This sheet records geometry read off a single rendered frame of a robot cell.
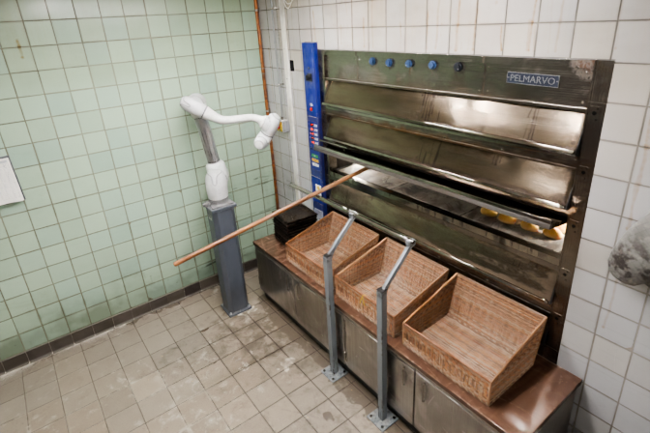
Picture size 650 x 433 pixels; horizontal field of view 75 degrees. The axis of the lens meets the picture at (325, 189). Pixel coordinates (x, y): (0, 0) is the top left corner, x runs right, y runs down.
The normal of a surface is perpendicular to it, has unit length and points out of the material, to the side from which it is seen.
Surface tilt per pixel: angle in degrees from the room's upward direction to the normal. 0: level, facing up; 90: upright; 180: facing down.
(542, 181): 70
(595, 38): 90
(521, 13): 90
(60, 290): 90
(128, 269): 90
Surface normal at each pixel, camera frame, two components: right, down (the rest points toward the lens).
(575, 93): -0.79, 0.27
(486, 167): -0.77, -0.07
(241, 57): 0.61, 0.27
